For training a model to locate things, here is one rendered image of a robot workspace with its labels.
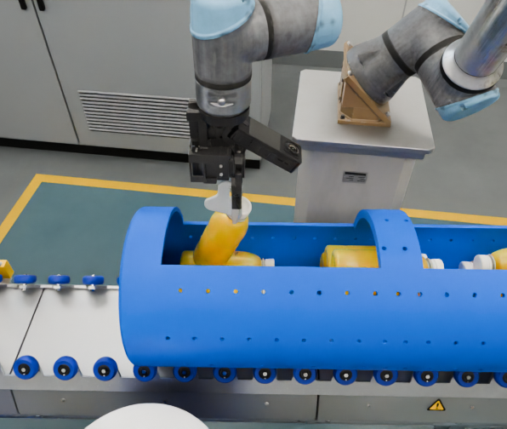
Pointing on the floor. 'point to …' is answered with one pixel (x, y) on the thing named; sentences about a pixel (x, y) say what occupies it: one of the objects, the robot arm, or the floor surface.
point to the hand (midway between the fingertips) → (239, 208)
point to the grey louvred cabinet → (88, 77)
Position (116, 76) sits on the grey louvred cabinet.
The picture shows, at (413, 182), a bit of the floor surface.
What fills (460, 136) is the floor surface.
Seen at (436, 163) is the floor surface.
